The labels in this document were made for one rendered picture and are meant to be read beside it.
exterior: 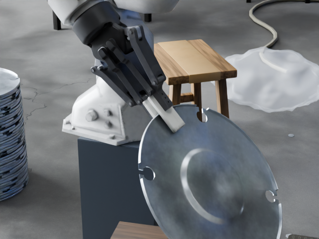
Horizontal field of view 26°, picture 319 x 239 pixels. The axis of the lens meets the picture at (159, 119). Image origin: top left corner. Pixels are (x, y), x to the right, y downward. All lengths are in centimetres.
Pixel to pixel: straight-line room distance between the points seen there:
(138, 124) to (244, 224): 45
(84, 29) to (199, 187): 31
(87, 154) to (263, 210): 50
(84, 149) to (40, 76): 166
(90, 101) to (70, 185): 77
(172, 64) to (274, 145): 50
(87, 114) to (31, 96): 145
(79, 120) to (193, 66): 81
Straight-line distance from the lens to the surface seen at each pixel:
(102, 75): 115
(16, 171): 221
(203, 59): 234
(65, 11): 111
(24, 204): 217
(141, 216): 155
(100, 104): 150
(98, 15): 110
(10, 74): 223
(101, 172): 154
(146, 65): 108
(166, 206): 103
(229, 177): 114
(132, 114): 148
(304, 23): 397
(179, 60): 233
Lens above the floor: 112
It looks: 25 degrees down
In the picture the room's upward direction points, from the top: straight up
